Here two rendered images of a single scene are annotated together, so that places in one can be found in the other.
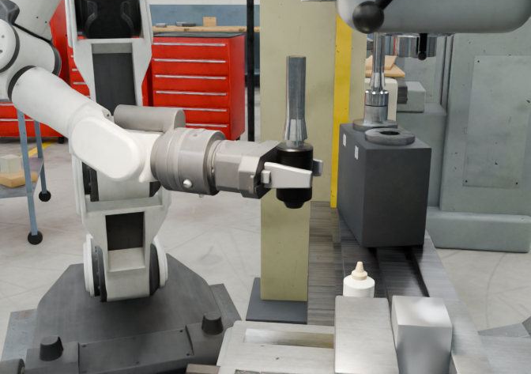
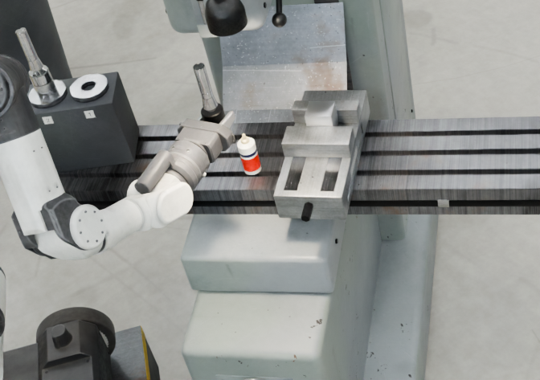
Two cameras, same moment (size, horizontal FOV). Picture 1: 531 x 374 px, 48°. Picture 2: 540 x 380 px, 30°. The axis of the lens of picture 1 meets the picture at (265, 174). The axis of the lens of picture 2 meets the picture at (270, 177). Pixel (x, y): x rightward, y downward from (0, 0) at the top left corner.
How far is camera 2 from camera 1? 1.89 m
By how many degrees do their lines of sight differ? 67
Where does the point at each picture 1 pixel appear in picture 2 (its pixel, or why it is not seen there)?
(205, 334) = (68, 345)
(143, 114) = (159, 170)
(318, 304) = (214, 185)
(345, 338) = (323, 140)
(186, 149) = (196, 158)
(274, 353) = (308, 177)
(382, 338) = (325, 129)
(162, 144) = (186, 169)
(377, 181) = (120, 116)
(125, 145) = (184, 187)
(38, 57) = not seen: hidden behind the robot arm
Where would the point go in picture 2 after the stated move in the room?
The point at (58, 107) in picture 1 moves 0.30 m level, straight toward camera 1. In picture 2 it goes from (131, 217) to (288, 169)
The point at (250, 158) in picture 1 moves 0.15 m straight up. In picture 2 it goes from (222, 129) to (206, 71)
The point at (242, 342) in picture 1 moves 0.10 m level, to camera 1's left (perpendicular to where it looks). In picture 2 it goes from (296, 190) to (293, 225)
